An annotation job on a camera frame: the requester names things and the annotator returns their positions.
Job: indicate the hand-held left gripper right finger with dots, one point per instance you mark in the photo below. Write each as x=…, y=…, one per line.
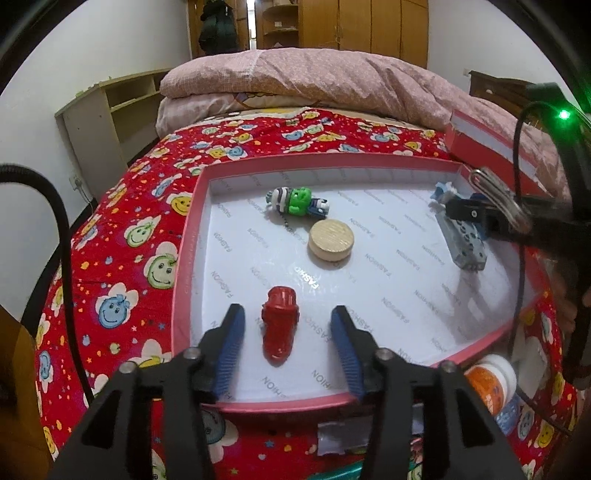
x=348, y=350

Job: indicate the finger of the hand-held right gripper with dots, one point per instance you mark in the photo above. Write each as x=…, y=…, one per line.
x=466, y=212

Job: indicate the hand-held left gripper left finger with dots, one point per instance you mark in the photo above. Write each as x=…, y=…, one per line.
x=228, y=350

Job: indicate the small blue white toy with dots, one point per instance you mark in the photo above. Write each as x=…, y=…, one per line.
x=443, y=190

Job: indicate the grey lego-like block toy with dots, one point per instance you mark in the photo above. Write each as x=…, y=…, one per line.
x=466, y=251

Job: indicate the red toy car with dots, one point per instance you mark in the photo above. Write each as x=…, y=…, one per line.
x=279, y=323

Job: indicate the red cardboard box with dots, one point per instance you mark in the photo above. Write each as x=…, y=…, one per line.
x=392, y=300

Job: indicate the grey plastic phone stand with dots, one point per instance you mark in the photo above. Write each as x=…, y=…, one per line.
x=337, y=436

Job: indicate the round wooden disc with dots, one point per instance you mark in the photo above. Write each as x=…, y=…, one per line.
x=330, y=237

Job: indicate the teal candy bar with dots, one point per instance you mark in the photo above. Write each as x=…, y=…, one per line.
x=346, y=473

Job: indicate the white orange bottle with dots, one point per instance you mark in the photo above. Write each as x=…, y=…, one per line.
x=489, y=387

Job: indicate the blue correction tape dispenser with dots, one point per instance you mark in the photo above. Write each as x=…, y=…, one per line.
x=508, y=417

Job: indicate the metal spring clip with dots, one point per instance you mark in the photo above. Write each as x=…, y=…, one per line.
x=501, y=194

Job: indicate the red box lid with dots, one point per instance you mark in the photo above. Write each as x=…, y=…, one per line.
x=485, y=138

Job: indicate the dark wooden headboard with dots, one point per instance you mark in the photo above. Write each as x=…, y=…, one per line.
x=498, y=90

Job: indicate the red printed blanket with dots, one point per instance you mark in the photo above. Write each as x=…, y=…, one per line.
x=129, y=277

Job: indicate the pink quilt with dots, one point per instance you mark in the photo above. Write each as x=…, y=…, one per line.
x=323, y=74

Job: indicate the brown wooden wardrobe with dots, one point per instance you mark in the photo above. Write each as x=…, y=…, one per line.
x=369, y=23

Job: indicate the brown wooden furniture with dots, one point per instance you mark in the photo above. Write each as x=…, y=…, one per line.
x=18, y=392

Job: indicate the beige wooden shelf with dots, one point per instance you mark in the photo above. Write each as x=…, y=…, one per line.
x=92, y=129

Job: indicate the dark hanging jacket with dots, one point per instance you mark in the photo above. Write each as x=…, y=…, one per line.
x=217, y=32

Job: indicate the white wall socket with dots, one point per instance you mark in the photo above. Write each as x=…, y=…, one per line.
x=76, y=182

